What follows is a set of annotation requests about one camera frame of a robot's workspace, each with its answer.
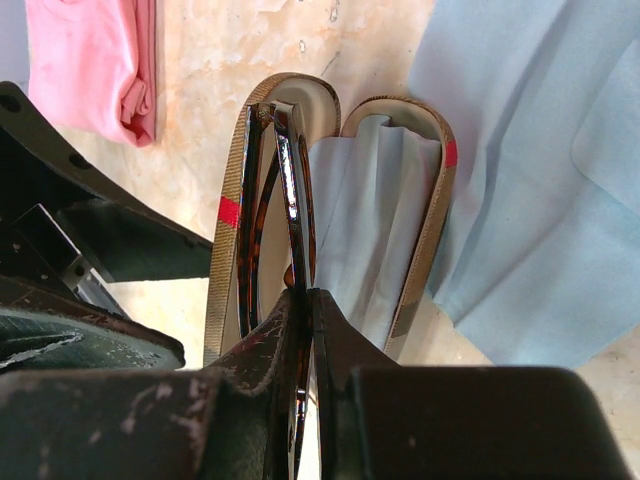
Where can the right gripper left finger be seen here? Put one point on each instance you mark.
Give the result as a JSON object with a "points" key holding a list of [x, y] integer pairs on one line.
{"points": [[231, 420]]}

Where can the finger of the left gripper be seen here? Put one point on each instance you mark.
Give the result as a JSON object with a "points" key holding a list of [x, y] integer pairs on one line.
{"points": [[124, 239], [44, 330]]}

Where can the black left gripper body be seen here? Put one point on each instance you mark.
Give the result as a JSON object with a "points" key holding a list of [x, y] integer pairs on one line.
{"points": [[34, 248]]}

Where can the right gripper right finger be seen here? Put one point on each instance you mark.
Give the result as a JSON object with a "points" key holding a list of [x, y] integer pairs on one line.
{"points": [[380, 420]]}

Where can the tortoiseshell brown sunglasses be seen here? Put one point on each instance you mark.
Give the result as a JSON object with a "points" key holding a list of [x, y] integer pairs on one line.
{"points": [[275, 152]]}

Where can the plaid brown glasses case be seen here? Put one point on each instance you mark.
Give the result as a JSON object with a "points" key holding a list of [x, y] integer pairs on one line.
{"points": [[320, 117]]}

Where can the small light blue cloth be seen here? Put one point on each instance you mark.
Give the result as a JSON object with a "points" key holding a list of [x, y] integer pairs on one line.
{"points": [[370, 192]]}

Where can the folded pink t-shirt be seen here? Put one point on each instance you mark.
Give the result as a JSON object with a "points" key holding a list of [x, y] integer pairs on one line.
{"points": [[93, 66]]}

